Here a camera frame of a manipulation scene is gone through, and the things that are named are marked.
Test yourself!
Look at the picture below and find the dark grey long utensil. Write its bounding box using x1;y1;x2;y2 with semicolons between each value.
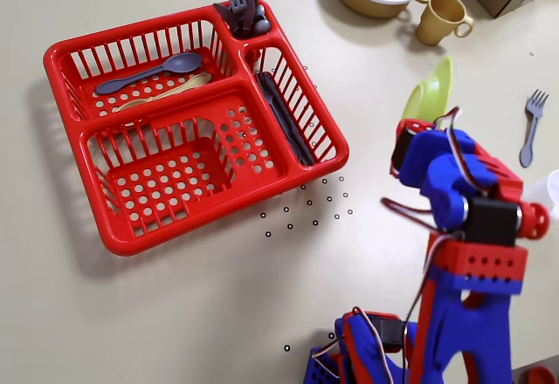
261;70;316;168
254;69;307;165

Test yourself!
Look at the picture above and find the translucent white plastic cup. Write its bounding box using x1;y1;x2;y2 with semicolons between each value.
521;168;559;222

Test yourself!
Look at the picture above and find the large grey plastic spoon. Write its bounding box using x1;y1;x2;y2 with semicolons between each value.
94;51;204;96

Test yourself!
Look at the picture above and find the blue gripper black motor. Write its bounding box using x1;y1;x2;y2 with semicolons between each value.
390;117;500;233

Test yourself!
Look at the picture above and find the red plastic dish rack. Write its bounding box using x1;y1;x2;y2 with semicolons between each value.
42;0;350;257

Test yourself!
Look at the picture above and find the arm servo wire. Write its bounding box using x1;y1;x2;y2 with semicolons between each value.
312;197;465;384

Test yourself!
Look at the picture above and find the light grey plastic fork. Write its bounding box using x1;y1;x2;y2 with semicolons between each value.
225;0;252;31

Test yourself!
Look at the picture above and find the gripper servo wire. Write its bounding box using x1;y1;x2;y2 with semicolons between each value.
431;106;493;198

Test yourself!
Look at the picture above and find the dark grey plastic knife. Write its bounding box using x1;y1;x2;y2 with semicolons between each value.
212;3;239;31

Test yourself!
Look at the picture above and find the beige plastic spoon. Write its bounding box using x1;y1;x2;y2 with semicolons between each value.
116;72;213;113

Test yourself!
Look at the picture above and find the tan plastic mug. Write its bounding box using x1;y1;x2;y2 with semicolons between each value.
414;0;475;47

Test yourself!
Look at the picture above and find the yellow-green plastic plate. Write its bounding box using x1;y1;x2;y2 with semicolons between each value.
401;55;453;131

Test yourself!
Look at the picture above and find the red round cap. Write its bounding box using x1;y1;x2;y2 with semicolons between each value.
521;365;558;384

